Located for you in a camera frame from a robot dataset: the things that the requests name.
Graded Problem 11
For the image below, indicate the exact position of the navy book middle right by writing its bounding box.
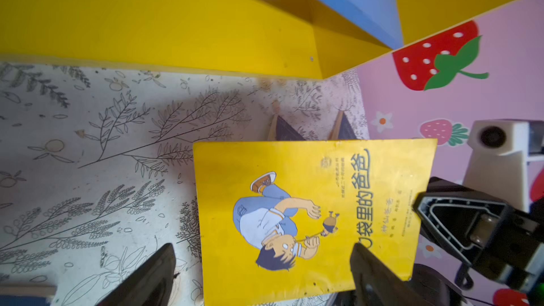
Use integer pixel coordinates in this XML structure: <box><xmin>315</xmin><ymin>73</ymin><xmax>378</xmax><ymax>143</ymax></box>
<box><xmin>267</xmin><ymin>115</ymin><xmax>305</xmax><ymax>141</ymax></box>

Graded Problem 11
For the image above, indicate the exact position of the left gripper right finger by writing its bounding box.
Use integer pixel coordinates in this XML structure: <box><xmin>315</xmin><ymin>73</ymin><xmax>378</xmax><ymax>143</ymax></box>
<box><xmin>350</xmin><ymin>243</ymin><xmax>432</xmax><ymax>305</ymax></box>

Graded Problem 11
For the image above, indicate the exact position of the yellow pink blue bookshelf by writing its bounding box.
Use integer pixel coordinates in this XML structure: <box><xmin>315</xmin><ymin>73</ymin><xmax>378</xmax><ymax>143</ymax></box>
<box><xmin>0</xmin><ymin>0</ymin><xmax>544</xmax><ymax>80</ymax></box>

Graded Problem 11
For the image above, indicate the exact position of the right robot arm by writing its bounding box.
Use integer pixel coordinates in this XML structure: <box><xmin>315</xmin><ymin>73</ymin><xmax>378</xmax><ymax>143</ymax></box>
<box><xmin>350</xmin><ymin>177</ymin><xmax>543</xmax><ymax>305</ymax></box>

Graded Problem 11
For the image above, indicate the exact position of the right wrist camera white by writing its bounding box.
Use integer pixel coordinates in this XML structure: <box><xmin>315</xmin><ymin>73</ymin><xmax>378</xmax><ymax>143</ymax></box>
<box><xmin>463</xmin><ymin>119</ymin><xmax>543</xmax><ymax>212</ymax></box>

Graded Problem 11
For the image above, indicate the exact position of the navy book far right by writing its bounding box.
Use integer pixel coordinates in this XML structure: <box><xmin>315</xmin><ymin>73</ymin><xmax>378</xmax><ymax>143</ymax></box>
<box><xmin>329</xmin><ymin>110</ymin><xmax>358</xmax><ymax>140</ymax></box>

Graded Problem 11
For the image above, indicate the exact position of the yellow cartoon cover book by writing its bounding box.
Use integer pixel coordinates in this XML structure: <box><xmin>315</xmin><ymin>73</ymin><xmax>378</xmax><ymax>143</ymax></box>
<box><xmin>193</xmin><ymin>139</ymin><xmax>437</xmax><ymax>305</ymax></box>

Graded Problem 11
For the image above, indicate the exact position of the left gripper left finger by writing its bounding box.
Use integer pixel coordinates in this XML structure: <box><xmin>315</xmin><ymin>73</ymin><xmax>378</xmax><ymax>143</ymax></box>
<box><xmin>98</xmin><ymin>243</ymin><xmax>176</xmax><ymax>306</ymax></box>

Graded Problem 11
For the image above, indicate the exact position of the navy blue book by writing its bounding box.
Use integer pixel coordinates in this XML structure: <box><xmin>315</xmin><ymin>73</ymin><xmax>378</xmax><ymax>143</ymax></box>
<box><xmin>1</xmin><ymin>285</ymin><xmax>58</xmax><ymax>306</ymax></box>

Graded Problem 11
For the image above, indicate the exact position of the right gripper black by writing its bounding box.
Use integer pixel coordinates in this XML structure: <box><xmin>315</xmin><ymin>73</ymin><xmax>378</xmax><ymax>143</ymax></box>
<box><xmin>413</xmin><ymin>177</ymin><xmax>543</xmax><ymax>293</ymax></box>

